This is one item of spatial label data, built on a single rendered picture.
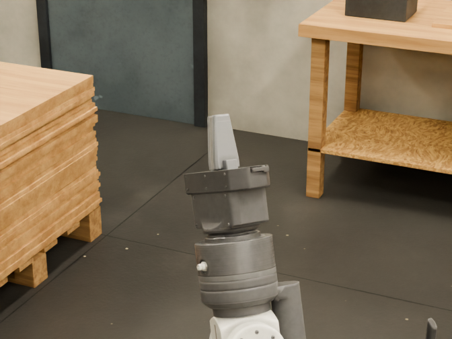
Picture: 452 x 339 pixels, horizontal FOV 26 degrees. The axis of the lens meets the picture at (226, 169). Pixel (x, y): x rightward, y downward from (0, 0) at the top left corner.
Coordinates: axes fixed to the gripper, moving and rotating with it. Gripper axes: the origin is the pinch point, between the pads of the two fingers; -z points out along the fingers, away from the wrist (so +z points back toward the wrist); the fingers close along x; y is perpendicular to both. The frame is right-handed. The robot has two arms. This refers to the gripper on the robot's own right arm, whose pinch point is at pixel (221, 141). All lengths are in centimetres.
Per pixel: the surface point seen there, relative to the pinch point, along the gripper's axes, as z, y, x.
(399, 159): 13, -272, -250
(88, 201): 14, -135, -308
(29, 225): 20, -97, -287
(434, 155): 13, -290, -243
